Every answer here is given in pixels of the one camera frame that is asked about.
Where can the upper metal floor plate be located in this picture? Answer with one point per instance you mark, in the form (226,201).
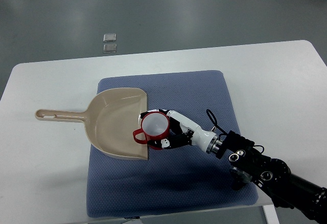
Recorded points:
(109,37)

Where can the blue fabric mat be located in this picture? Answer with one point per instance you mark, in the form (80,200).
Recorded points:
(174,180)

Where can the red plastic cup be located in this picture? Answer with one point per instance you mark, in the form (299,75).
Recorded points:
(155,127)

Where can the metal floor plate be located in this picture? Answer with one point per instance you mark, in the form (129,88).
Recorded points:
(109,37)
(109,48)

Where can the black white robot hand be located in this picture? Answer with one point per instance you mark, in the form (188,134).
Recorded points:
(184,132)

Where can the beige plastic dustpan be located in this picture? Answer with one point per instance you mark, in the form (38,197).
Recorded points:
(110,119)

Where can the lower metal floor plate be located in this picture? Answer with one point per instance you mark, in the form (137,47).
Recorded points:
(109,48)

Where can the white table leg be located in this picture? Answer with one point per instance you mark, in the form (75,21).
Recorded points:
(270,214)

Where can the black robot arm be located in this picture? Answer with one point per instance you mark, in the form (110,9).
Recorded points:
(272,176)

